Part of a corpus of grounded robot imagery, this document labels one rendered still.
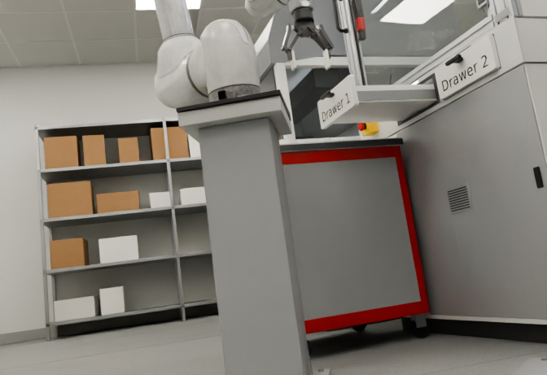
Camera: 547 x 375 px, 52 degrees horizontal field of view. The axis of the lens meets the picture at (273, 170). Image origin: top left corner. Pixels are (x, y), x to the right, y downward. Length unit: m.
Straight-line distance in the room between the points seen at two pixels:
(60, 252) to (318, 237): 3.89
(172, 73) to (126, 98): 4.60
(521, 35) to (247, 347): 1.17
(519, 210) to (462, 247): 0.31
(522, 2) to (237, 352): 1.29
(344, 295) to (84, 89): 4.82
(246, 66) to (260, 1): 0.60
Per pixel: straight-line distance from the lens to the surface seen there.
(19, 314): 6.11
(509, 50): 1.82
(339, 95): 2.00
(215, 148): 1.52
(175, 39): 1.79
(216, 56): 1.61
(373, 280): 2.10
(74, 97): 6.39
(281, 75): 2.91
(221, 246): 1.48
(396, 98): 2.01
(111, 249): 5.54
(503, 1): 1.86
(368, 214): 2.12
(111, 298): 5.57
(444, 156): 2.06
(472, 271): 2.02
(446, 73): 2.02
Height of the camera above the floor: 0.30
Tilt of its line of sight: 11 degrees up
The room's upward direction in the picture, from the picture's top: 8 degrees counter-clockwise
